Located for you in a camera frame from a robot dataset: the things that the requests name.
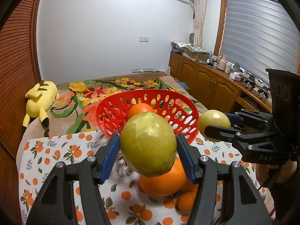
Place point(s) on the red plastic basket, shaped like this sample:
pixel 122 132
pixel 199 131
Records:
pixel 110 112

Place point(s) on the grey window blind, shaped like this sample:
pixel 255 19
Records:
pixel 257 32

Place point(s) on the wooden window frame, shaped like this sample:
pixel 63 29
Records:
pixel 220 28

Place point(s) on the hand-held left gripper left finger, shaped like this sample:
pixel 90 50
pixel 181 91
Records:
pixel 110 159

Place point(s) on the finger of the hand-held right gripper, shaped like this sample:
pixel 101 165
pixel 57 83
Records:
pixel 234 136
pixel 253 118

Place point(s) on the pink tissue box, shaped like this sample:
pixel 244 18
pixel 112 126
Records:
pixel 235 76

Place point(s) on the yellow plush toy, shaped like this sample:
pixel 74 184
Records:
pixel 39 98

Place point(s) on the large yellow-green pear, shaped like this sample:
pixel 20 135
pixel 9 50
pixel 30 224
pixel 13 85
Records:
pixel 213 119
pixel 147 143

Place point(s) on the white wall socket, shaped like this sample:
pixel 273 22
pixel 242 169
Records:
pixel 142 69

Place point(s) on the small round desk fan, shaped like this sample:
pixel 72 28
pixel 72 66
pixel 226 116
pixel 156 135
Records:
pixel 191 38

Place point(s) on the medium orange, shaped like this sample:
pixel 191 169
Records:
pixel 140 110

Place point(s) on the wooden cabinet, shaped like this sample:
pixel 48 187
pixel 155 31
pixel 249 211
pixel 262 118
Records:
pixel 206 84

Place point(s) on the wooden louvred wardrobe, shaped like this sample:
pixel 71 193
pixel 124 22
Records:
pixel 18 51

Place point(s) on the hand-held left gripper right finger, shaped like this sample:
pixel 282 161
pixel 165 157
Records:
pixel 185 159

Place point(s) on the blue plastic bag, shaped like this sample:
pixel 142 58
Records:
pixel 181 84

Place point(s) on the person's right hand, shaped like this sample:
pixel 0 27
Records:
pixel 264 172

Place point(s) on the floral blanket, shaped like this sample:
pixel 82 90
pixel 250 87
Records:
pixel 93 91

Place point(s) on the printed cloth pile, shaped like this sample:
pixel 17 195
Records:
pixel 185 45

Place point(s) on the pink kettle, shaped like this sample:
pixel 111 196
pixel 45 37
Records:
pixel 221 63

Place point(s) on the orange print white cloth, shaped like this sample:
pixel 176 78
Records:
pixel 58 150

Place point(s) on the small mandarin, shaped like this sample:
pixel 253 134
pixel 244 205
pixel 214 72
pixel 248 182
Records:
pixel 186 201
pixel 191 187

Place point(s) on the large orange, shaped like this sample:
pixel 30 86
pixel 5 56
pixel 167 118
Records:
pixel 159 185

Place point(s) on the white wall switch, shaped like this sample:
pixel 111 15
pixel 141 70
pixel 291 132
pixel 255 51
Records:
pixel 144 39

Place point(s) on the cream curtain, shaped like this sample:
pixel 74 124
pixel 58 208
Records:
pixel 199 16

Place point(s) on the cardboard box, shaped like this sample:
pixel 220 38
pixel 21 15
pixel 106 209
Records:
pixel 199 56

